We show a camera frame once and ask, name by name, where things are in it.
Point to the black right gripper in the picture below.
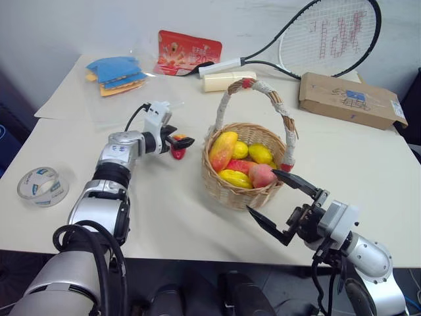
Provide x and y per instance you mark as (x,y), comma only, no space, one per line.
(306,220)

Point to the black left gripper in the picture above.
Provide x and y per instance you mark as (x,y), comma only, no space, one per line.
(166,140)

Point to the small red yellow fruit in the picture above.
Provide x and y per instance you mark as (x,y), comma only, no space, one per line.
(178,152)

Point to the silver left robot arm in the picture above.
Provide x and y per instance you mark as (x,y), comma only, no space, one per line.
(98,204)

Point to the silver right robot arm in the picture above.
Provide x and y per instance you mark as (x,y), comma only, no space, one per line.
(371,263)

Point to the pink peach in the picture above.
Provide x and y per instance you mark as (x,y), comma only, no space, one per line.
(261,175)

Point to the large orange yellow mango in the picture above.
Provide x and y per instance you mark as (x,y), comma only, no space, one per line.
(223,151)

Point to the clear plastic sheet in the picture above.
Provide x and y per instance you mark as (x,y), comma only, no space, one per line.
(128,108)

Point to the yellow starfruit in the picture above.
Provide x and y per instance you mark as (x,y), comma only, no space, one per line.
(235,178)

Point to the yellow lemon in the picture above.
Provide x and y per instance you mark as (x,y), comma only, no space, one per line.
(240,149)
(260,153)

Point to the cream cylinder roll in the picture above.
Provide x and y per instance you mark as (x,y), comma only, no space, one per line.
(227,81)

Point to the red snack packet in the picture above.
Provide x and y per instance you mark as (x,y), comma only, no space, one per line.
(184,54)

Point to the blue orange sponges in bag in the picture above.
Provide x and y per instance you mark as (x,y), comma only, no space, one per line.
(115,74)

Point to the dark rounded shape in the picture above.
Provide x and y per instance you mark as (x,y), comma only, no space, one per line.
(166,299)
(245,294)

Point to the brown cardboard parcel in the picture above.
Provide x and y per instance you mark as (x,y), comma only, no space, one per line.
(348,98)

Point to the clear tape roll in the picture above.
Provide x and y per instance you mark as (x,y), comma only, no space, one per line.
(33,194)

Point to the black white tennis racket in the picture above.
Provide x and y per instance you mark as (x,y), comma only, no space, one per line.
(329,36)

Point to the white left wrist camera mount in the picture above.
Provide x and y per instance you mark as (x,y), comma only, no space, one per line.
(155,119)

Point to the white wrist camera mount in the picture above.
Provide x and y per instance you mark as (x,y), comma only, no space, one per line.
(338,219)
(155,119)

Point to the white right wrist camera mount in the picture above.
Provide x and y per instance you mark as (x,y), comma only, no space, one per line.
(338,219)

